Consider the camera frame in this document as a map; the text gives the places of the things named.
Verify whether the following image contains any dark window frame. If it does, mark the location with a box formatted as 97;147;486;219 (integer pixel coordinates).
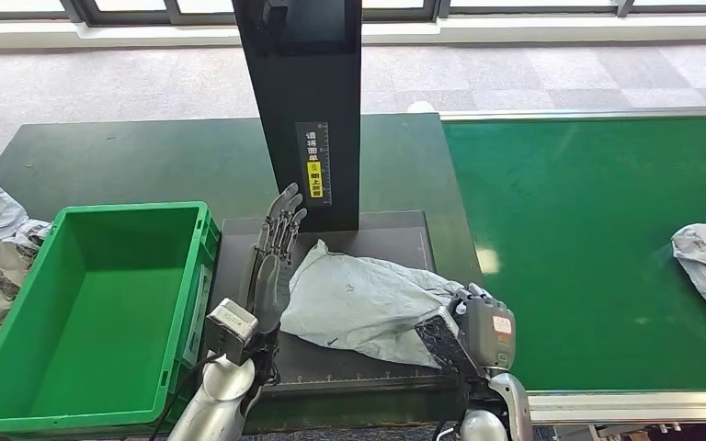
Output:
0;0;706;28

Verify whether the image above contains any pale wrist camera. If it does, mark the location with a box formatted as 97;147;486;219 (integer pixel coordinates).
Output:
414;307;482;379
205;298;260;367

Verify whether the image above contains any green conveyor belt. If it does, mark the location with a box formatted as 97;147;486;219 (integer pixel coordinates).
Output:
442;115;706;392

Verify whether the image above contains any white window sill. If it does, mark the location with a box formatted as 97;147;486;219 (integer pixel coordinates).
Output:
0;10;706;53

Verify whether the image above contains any black scanner machine column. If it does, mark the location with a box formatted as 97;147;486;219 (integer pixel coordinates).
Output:
232;0;363;233

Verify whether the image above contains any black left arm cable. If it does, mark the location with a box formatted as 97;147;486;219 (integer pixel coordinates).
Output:
148;353;221;441

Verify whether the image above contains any plain grey parcel bag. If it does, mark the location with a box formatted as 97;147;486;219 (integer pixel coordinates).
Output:
279;239;467;369

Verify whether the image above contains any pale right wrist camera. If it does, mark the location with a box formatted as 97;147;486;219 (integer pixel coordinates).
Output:
414;307;482;379

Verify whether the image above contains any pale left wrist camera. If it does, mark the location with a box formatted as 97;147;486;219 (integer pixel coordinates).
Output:
205;298;260;367

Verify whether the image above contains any black scanner base platform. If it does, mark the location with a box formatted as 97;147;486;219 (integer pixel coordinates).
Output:
203;210;470;397

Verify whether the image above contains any green plastic crate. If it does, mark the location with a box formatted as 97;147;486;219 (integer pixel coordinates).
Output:
0;201;222;436

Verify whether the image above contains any black yellow ruler sticker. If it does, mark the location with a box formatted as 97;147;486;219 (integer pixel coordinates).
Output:
294;121;334;207

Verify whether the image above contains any black column display screen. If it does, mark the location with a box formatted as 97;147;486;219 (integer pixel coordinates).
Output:
279;0;348;44

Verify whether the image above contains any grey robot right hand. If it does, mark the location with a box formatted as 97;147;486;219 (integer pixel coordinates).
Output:
450;282;518;374

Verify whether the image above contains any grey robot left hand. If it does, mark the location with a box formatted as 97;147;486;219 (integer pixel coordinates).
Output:
245;182;309;334

